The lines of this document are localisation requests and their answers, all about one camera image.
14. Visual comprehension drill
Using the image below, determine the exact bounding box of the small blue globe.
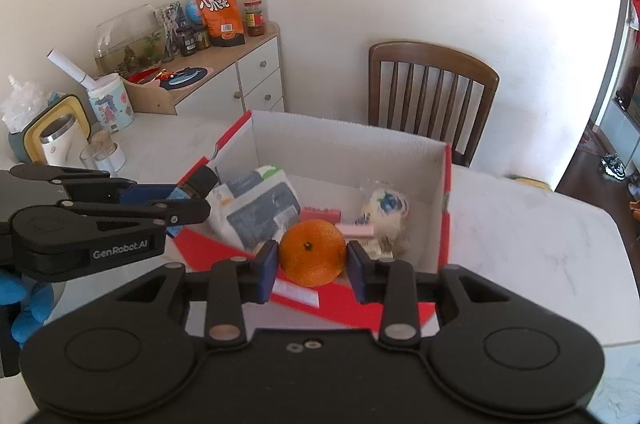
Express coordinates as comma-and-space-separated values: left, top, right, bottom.
183, 0, 204, 27

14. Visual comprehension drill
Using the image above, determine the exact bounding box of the white marble desktop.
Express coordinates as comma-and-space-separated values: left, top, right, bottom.
65, 111, 640, 424

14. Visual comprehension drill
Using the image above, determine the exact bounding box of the round blue coaster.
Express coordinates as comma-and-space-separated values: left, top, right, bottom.
164, 66, 209, 91

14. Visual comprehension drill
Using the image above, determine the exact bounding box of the white steel kettle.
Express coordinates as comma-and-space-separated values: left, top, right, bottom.
39, 113, 89, 167

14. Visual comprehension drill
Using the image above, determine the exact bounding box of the glass fish bowl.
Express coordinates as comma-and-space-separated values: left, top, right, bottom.
93, 3, 169, 75

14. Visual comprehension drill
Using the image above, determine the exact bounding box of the red lid jar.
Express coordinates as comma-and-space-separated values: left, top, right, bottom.
243, 0, 267, 38

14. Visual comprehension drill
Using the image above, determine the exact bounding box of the white lint roller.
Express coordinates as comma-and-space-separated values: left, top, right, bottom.
47, 48, 99, 91

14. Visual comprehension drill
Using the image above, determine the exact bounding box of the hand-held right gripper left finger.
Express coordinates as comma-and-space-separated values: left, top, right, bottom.
117, 240, 279, 349

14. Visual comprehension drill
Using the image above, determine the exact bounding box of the person's left hand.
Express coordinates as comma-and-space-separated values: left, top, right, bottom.
0, 271, 55, 345

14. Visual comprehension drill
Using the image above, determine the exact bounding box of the wooden slat back chair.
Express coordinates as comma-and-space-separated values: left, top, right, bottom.
367, 40, 501, 169

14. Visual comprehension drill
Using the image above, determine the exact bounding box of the clear drinking glass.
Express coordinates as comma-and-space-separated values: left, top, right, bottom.
79, 131, 126, 175

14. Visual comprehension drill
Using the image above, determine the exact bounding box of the printed picture card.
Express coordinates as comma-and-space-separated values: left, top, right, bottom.
154, 0, 184, 57

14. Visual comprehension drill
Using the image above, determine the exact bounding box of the teal box with yellow frame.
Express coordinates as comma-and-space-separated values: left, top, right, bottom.
7, 92, 91, 165

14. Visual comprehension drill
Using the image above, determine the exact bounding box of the white sideboard with wooden top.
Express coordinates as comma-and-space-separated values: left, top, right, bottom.
122, 22, 286, 117

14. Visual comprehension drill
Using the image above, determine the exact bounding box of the orange snack bag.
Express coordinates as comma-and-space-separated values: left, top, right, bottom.
189, 0, 247, 50

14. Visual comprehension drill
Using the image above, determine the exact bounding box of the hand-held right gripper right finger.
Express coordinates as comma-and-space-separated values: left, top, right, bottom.
346, 241, 511, 348

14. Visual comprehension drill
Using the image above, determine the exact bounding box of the pink ridged pad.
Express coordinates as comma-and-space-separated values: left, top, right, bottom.
300, 206, 375, 239

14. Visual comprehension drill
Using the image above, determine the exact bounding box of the orange mandarin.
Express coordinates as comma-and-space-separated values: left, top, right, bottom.
278, 218, 349, 289

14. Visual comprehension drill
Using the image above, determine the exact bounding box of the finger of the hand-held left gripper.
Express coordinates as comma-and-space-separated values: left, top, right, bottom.
60, 198, 211, 227
10, 163, 189, 205

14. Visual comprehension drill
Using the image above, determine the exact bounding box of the bagged bread with blueberry print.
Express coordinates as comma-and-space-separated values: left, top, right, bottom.
359, 177, 412, 255

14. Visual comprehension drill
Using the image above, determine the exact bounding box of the crumpled clear plastic bag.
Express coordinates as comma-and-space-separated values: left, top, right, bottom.
0, 74, 49, 127

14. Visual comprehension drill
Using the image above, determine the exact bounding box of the clear bag of white granules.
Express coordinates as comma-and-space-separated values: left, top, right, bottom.
207, 183, 239, 235

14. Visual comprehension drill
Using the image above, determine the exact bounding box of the brown silver snack packet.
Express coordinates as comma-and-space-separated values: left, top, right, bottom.
362, 239, 401, 261

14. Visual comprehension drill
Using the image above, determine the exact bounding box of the red cardboard box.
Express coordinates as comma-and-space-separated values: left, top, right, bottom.
172, 109, 454, 339

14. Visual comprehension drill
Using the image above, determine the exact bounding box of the wooden desk tray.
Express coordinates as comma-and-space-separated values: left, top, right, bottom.
122, 73, 177, 116

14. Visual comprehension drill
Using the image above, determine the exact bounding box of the white cartoon print canister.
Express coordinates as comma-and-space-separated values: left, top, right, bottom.
87, 73, 135, 135

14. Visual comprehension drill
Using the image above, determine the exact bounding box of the small dark bottle blue label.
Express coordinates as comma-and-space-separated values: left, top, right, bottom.
167, 166, 221, 238

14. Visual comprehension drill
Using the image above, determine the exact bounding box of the grey wet wipes pack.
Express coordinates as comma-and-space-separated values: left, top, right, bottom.
226, 164, 302, 253

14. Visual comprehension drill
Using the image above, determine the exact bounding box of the black white sneaker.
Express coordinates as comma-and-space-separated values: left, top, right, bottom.
601, 152, 626, 179

